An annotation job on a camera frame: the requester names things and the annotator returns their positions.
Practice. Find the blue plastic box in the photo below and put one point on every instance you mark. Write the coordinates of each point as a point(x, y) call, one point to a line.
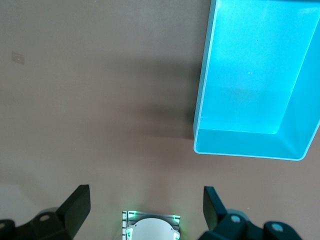
point(250, 75)

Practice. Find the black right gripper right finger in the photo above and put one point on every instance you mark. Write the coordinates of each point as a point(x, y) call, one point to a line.
point(222, 225)

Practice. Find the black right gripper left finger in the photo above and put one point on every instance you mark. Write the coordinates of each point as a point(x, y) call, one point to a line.
point(67, 220)

